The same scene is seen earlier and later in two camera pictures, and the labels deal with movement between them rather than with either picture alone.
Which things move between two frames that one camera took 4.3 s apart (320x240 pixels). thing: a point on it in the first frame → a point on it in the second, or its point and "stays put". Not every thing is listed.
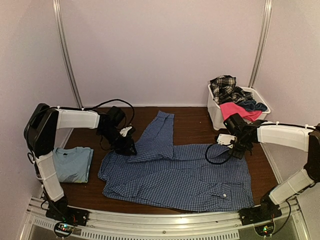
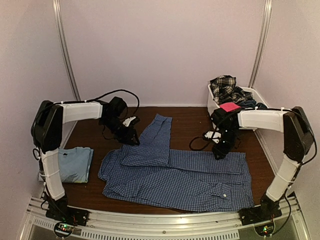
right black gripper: [237, 155] → [222, 152]
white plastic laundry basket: [215, 113] stays put
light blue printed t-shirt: [73, 165] stays put
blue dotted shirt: [200, 176] stays put
